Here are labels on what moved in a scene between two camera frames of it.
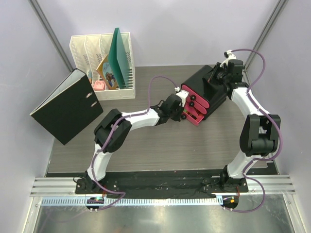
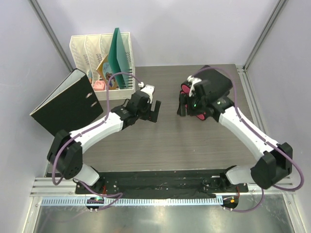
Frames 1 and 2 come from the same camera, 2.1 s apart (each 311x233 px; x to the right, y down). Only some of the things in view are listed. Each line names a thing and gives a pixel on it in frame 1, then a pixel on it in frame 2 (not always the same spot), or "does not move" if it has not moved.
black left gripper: [181, 108] -> [151, 115]
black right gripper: [216, 69] -> [184, 100]
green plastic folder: [118, 59] does not move
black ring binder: [69, 108] does not move
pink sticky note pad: [99, 85] does not move
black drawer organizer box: [214, 94] does not move
